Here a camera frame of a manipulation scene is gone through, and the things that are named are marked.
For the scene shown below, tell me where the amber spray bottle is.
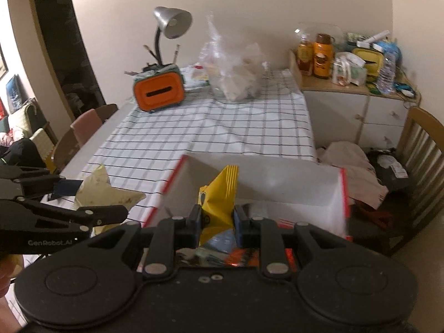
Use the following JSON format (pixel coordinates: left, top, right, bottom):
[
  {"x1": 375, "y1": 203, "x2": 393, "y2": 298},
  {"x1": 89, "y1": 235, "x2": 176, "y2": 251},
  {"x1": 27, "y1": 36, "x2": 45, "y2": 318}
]
[{"x1": 296, "y1": 34, "x2": 314, "y2": 76}]

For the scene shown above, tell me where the yellow tissue box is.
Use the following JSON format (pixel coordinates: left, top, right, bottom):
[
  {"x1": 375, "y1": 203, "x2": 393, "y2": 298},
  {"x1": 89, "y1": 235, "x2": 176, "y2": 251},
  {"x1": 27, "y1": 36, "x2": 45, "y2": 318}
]
[{"x1": 352, "y1": 47, "x2": 384, "y2": 78}]

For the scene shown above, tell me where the red cardboard box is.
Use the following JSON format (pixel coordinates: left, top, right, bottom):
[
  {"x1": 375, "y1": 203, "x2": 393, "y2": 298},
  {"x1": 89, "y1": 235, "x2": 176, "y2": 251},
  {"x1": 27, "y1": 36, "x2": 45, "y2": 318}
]
[{"x1": 145, "y1": 153, "x2": 349, "y2": 249}]

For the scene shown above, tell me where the right wooden chair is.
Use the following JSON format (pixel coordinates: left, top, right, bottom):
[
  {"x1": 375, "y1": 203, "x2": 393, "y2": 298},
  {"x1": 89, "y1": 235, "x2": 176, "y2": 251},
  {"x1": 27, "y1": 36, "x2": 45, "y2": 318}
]
[{"x1": 390, "y1": 107, "x2": 443, "y2": 255}]

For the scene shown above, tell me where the red chip bag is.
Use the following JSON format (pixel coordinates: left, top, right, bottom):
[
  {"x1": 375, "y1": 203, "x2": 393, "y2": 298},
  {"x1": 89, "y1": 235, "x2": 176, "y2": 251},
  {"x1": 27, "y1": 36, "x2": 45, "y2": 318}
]
[{"x1": 224, "y1": 218, "x2": 297, "y2": 272}]

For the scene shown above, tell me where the silver desk lamp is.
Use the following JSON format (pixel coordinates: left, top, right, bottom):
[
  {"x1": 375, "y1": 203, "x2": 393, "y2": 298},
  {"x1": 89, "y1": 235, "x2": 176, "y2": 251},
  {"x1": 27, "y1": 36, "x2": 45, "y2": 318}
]
[{"x1": 153, "y1": 6, "x2": 193, "y2": 66}]

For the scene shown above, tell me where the white side cabinet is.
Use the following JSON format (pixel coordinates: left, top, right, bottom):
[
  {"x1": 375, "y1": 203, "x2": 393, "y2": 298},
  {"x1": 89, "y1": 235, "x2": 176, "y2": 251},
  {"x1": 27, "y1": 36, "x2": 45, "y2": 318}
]
[{"x1": 289, "y1": 51, "x2": 422, "y2": 149}]

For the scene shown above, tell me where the orange teal tissue box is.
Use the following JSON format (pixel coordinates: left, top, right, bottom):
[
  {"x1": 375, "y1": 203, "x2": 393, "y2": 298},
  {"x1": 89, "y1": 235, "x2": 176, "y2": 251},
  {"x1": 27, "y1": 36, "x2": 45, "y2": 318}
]
[{"x1": 133, "y1": 64, "x2": 185, "y2": 112}]

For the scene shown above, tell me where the cream snack packet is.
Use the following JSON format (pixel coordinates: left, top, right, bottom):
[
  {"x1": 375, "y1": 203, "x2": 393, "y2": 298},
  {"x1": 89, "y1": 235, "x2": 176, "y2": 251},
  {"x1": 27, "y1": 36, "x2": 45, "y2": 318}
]
[{"x1": 73, "y1": 163, "x2": 148, "y2": 236}]

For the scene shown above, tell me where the clear plastic bag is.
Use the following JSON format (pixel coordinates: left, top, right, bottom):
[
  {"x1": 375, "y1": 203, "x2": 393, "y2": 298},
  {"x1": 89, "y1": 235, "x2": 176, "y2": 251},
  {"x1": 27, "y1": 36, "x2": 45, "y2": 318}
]
[{"x1": 199, "y1": 14, "x2": 267, "y2": 103}]

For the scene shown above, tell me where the checkered white tablecloth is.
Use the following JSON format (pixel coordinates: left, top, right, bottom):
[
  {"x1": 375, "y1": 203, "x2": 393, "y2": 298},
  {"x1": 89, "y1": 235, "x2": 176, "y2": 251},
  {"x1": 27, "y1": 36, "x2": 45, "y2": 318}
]
[{"x1": 62, "y1": 69, "x2": 316, "y2": 223}]

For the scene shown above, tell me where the wooden chair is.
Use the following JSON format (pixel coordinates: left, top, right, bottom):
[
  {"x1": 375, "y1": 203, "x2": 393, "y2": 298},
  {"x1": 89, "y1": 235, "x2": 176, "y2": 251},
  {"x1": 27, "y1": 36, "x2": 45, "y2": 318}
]
[
  {"x1": 51, "y1": 104, "x2": 118, "y2": 172},
  {"x1": 390, "y1": 107, "x2": 443, "y2": 255}
]

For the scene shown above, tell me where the left wooden chair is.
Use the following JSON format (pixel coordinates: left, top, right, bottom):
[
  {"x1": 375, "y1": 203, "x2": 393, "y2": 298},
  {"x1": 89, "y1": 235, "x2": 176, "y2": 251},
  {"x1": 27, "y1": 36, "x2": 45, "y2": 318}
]
[{"x1": 51, "y1": 104, "x2": 118, "y2": 172}]

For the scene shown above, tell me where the orange thermos bottle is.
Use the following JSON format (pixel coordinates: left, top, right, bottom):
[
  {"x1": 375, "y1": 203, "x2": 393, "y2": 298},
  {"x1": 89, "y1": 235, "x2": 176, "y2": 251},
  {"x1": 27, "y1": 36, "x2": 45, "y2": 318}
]
[{"x1": 313, "y1": 33, "x2": 334, "y2": 79}]

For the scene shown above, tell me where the clear water bottle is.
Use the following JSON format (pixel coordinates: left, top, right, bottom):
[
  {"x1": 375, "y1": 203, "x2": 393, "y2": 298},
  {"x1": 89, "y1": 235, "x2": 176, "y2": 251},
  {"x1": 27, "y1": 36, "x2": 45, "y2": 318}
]
[{"x1": 376, "y1": 51, "x2": 397, "y2": 95}]

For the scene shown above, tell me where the yellow snack packet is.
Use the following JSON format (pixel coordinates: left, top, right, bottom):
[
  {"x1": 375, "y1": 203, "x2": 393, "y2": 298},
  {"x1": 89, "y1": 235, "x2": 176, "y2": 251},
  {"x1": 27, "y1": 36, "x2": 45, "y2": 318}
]
[{"x1": 198, "y1": 165, "x2": 239, "y2": 245}]

